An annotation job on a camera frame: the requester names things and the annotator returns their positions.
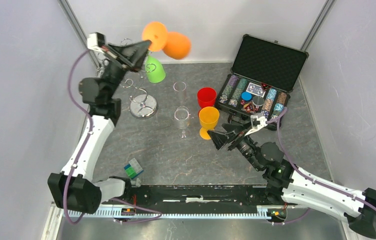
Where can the clear flute glass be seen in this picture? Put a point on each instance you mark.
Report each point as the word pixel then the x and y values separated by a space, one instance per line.
pixel 180 88

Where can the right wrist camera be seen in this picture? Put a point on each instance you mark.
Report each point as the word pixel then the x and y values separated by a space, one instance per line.
pixel 257 121

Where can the chrome wine glass rack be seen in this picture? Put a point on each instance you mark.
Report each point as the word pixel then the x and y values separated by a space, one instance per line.
pixel 142 105

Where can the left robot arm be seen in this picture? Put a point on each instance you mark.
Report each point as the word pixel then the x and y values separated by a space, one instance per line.
pixel 73 188

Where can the coloured toy brick block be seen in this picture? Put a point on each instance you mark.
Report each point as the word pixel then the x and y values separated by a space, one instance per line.
pixel 133 169

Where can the red plastic wine glass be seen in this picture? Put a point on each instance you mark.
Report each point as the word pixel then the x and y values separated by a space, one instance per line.
pixel 206 97

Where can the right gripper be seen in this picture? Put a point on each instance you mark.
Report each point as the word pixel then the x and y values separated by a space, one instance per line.
pixel 234 132

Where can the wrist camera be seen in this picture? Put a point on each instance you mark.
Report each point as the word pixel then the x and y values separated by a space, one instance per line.
pixel 257 121
pixel 96 42

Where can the black poker chip case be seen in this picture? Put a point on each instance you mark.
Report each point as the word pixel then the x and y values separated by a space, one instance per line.
pixel 261 77

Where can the orange plastic wine glass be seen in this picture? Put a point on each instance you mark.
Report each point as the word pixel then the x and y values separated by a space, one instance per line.
pixel 174 44

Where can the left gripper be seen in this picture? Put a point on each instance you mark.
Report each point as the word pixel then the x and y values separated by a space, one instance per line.
pixel 130 57

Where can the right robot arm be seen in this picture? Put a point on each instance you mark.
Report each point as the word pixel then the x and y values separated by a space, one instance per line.
pixel 291 184

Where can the yellow plastic wine glass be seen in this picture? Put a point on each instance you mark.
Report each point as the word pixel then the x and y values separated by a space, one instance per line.
pixel 208 118

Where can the green plastic wine glass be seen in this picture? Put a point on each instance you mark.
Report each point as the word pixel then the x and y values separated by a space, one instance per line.
pixel 154 70

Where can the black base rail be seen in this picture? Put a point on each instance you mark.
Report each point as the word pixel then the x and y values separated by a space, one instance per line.
pixel 149 202

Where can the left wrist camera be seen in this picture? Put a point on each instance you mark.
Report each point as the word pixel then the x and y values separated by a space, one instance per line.
pixel 96 42

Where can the clear wine glass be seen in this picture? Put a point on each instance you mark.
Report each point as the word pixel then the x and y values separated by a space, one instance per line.
pixel 182 118

